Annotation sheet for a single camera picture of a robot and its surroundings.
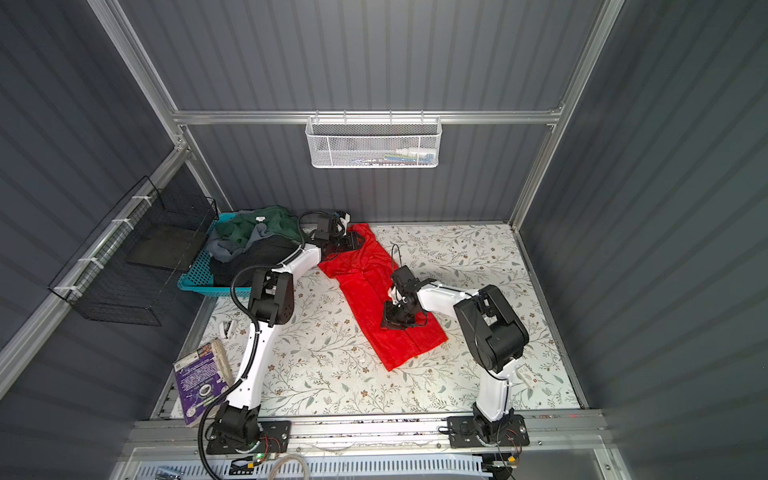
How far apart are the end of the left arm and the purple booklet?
42 centimetres

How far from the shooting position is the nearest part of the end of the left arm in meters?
0.91

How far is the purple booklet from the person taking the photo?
2.57 feet
